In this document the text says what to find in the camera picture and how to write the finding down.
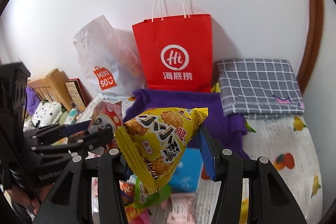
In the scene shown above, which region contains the pink panda snack pack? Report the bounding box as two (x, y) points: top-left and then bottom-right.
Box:
(88, 101), (122, 134)

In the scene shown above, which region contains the yellow triangular snack bag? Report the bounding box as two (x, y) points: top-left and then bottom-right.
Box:
(115, 107), (209, 194)

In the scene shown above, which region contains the red gold snack pack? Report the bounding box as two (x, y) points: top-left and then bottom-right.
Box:
(120, 181), (135, 206)

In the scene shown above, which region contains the pink yellow snack bag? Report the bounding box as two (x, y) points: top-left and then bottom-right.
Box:
(124, 203), (150, 224)

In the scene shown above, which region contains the green triangular snack bag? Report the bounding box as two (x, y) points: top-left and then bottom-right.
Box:
(134, 178), (172, 209)

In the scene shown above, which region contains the pale pink pastry pack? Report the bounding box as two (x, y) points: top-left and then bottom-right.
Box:
(167, 193), (196, 224)

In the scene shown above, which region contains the person's left hand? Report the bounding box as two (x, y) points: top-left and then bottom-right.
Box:
(7, 184), (54, 215)

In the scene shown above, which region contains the teal white tube box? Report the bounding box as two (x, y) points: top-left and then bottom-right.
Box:
(64, 108), (78, 125)

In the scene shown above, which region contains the white spotted pillow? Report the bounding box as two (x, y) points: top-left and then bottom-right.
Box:
(23, 101), (63, 131)

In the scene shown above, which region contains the wooden headboard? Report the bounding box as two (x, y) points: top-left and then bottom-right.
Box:
(27, 68), (72, 111)

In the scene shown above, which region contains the patterned book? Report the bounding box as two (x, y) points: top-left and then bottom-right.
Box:
(65, 79), (92, 112)

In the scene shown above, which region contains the fruit print table cover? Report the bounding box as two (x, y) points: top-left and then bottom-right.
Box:
(76, 93), (324, 224)

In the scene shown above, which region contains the white Miniso plastic bag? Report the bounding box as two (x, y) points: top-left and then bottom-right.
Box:
(73, 15), (146, 97)

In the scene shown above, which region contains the purple towel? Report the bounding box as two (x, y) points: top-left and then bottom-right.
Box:
(122, 88), (250, 160)

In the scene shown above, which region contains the blue tissue pack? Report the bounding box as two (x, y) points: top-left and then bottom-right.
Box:
(169, 148), (203, 193)

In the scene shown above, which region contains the grey checked folded cloth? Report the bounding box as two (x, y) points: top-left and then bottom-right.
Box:
(217, 59), (305, 119)

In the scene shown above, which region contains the red Haidilao paper bag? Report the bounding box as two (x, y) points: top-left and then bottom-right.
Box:
(132, 0), (213, 93)

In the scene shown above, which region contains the brown wooden door frame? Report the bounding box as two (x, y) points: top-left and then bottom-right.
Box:
(297, 0), (324, 94)

